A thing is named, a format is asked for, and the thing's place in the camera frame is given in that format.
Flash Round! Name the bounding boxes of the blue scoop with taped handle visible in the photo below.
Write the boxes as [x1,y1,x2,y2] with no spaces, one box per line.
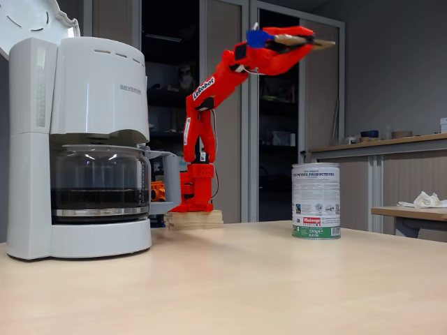
[246,22,337,50]

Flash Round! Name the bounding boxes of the white green coffee can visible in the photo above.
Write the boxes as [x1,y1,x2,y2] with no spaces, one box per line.
[291,162,342,241]

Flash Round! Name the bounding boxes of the white drip coffee maker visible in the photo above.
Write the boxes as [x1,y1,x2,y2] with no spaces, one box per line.
[0,0,153,261]

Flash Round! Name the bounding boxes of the beige metal storage cabinet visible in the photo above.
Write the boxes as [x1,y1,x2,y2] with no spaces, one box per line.
[83,0,346,224]

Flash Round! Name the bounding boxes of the low wooden top sideboard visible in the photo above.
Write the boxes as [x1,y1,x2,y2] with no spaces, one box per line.
[309,133,447,241]

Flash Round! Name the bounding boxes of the orange printed clamp part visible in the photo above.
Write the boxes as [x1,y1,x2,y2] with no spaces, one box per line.
[150,180,167,202]

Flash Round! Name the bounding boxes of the wooden base block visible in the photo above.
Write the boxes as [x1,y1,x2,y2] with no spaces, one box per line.
[163,209,224,231]

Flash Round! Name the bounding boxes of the small wooden side table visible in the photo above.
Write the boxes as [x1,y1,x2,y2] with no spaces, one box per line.
[370,205,447,240]

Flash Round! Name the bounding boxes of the crumpled white tissue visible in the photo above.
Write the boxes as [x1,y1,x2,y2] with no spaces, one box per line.
[397,191,447,209]

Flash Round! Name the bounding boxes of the glass carafe grey handle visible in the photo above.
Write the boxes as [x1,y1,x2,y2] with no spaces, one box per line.
[50,144,182,224]

